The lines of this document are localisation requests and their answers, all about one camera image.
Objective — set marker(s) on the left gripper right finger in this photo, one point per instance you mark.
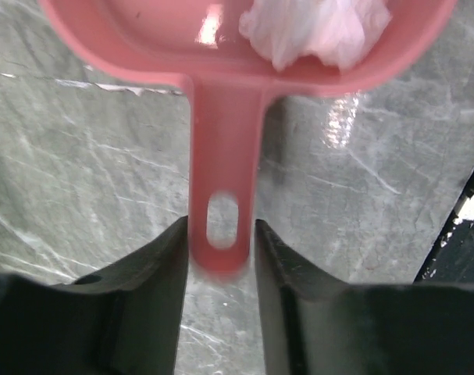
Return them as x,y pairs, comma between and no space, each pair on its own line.
314,323

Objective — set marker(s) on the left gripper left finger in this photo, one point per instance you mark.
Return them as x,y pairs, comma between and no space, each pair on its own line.
121,319

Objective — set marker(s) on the pink dustpan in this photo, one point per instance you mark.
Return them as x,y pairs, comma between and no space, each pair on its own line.
195,46

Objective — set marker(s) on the paper scrap right side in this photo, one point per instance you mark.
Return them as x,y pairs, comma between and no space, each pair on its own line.
338,33

